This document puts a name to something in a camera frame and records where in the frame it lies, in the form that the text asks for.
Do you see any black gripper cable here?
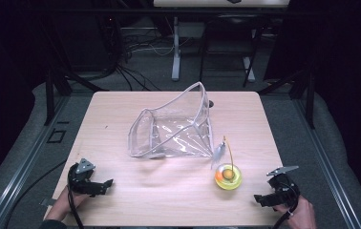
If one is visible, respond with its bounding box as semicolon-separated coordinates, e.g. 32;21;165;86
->
67;163;85;229
271;182;301;229

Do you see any black floor cable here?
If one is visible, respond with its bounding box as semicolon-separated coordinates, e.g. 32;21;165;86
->
4;159;68;229

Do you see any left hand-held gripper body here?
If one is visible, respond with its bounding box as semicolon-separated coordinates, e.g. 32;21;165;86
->
68;157;96;195

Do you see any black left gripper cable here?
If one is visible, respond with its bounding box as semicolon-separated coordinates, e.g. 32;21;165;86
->
67;163;85;229

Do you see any person's right hand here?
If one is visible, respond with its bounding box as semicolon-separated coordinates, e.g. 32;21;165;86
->
273;195;317;229

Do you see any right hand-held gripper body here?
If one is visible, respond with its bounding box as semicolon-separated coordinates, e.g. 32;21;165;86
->
265;165;301;208

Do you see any black metal stand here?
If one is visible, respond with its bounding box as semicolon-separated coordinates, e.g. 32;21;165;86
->
42;61;110;127
257;61;317;130

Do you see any grey metal floor rail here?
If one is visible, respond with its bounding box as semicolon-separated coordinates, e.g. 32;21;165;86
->
292;97;361;229
0;94;72;229

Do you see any person's left hand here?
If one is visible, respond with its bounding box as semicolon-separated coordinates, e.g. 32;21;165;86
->
59;186;89;210

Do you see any black chair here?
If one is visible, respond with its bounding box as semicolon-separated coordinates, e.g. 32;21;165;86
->
199;12;263;89

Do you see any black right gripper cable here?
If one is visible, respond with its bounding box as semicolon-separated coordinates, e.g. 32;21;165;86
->
271;182;301;229

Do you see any bundle of floor cables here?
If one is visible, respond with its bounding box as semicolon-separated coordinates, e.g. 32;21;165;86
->
114;27;177;93

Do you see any white desk leg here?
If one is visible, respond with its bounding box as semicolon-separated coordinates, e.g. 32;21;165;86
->
243;29;257;83
171;16;182;82

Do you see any clear plastic zipper bag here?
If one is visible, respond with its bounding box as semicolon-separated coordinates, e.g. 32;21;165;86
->
127;81;215;159

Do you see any yellow round toy with feather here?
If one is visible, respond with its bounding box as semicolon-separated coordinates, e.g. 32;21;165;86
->
210;135;244;192

